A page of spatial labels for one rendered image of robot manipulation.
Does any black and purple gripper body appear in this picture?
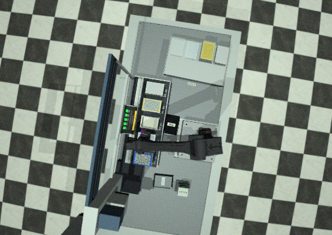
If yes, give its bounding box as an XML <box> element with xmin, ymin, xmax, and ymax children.
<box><xmin>140</xmin><ymin>131</ymin><xmax>151</xmax><ymax>139</ymax></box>

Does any grey tip rack with blue edge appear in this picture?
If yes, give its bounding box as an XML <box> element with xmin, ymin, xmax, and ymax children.
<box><xmin>133</xmin><ymin>151</ymin><xmax>154</xmax><ymax>166</ymax></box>

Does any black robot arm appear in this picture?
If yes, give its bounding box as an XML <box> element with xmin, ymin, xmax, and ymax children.
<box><xmin>125</xmin><ymin>127</ymin><xmax>223</xmax><ymax>160</ymax></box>

